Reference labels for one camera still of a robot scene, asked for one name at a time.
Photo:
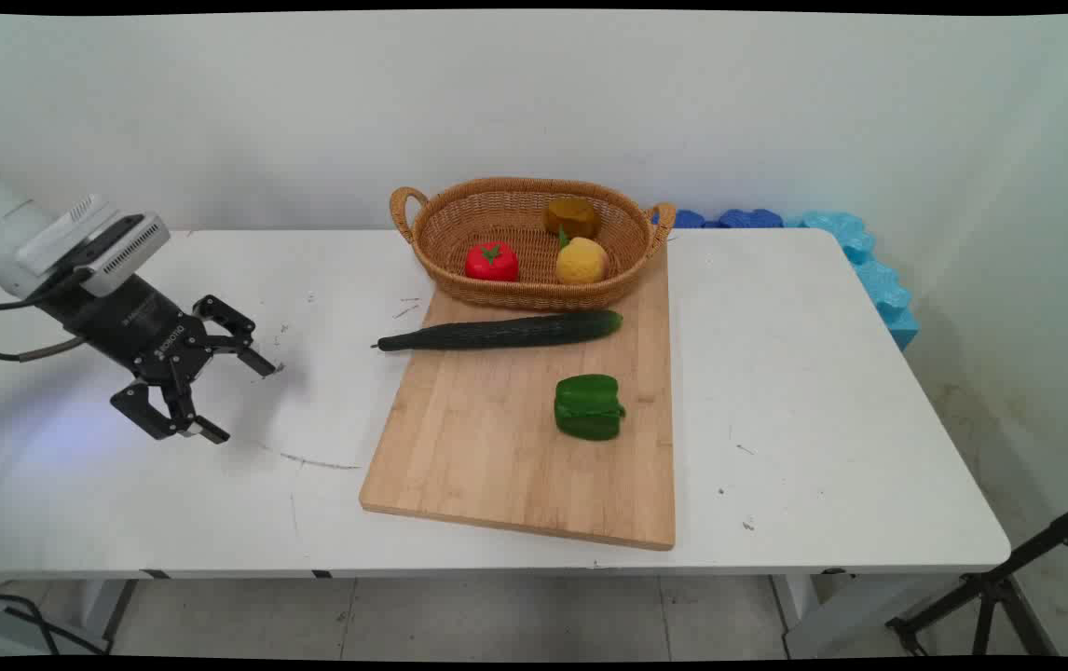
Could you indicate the green toy bell pepper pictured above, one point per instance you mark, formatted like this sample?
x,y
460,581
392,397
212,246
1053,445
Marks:
x,y
588,407

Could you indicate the white table leg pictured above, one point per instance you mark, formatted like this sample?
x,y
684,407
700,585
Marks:
x,y
823,610
105,610

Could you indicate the red toy tomato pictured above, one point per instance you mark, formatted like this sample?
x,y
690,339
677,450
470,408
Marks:
x,y
491,262

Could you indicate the yellow toy lemon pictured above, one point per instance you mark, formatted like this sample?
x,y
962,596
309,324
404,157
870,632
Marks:
x,y
581,261

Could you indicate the light blue foam strip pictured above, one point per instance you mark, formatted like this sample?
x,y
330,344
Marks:
x,y
879,280

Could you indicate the dark blue foam piece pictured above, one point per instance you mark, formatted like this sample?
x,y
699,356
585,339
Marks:
x,y
688,219
750,218

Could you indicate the wooden cutting board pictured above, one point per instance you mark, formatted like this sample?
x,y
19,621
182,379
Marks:
x,y
497,447

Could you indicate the woven wicker basket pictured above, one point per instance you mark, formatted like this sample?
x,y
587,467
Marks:
x,y
459,228

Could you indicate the dark green toy cucumber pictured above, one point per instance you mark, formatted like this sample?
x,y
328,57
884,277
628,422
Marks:
x,y
506,332

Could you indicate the brown yellow toy pepper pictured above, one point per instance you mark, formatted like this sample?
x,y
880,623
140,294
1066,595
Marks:
x,y
572,217

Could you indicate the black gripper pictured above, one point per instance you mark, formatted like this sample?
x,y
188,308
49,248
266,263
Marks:
x,y
138,331

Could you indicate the black tripod stand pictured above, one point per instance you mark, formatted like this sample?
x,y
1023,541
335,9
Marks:
x,y
995,589

